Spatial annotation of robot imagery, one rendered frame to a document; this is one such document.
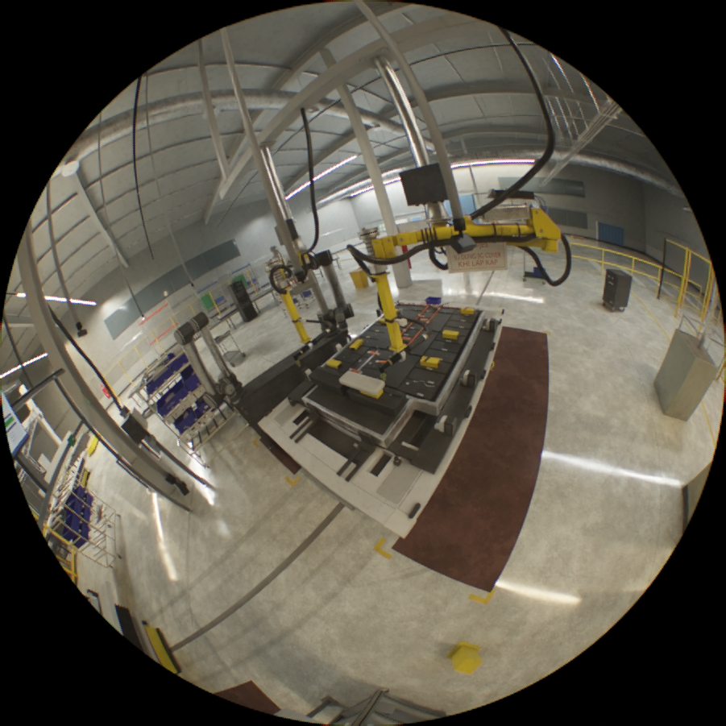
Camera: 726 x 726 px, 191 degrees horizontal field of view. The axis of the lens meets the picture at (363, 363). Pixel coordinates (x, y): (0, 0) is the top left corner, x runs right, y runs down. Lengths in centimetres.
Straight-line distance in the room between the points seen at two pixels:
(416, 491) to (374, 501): 26
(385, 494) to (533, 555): 154
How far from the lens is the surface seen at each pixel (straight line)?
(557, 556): 243
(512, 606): 230
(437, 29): 162
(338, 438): 180
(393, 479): 142
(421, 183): 119
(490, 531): 220
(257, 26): 963
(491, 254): 122
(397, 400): 144
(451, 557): 214
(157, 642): 428
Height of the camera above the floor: 213
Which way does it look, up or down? 34 degrees down
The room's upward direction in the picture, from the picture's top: 19 degrees counter-clockwise
